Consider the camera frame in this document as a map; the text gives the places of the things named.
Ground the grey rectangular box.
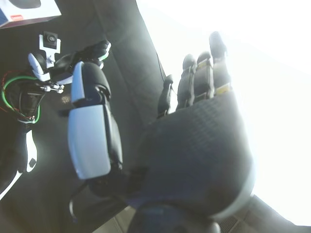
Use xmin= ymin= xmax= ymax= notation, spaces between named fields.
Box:
xmin=0 ymin=0 xmax=61 ymax=30

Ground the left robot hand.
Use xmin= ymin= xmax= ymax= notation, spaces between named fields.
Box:
xmin=67 ymin=31 xmax=257 ymax=233

